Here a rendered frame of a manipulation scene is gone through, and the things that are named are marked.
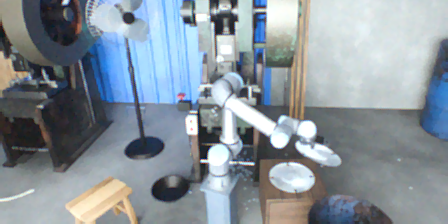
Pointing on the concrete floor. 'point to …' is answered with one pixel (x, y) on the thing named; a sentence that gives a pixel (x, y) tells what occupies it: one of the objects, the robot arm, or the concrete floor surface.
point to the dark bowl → (170, 188)
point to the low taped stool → (102, 201)
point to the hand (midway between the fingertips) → (314, 144)
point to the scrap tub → (345, 211)
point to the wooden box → (271, 204)
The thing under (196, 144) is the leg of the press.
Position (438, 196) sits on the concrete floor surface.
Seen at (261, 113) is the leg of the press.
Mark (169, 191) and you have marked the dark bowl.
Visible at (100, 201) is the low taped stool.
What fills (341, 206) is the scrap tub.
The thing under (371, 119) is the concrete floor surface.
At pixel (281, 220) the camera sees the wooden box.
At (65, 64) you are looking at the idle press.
